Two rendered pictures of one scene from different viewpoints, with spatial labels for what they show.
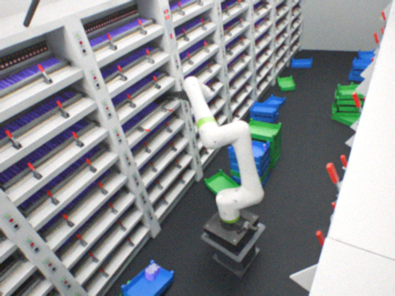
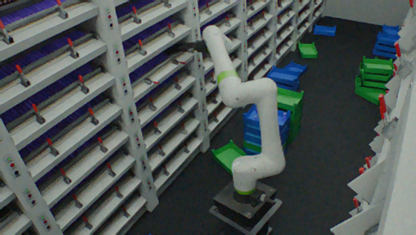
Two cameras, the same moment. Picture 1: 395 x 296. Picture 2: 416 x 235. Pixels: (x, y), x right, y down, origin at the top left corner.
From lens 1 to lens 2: 20 cm
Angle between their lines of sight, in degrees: 4
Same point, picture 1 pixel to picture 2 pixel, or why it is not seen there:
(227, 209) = (244, 178)
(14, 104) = (30, 36)
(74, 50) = not seen: outside the picture
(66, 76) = (81, 11)
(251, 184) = (273, 151)
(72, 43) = not seen: outside the picture
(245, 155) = (270, 117)
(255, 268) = not seen: outside the picture
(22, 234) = (21, 183)
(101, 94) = (113, 36)
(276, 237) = (291, 216)
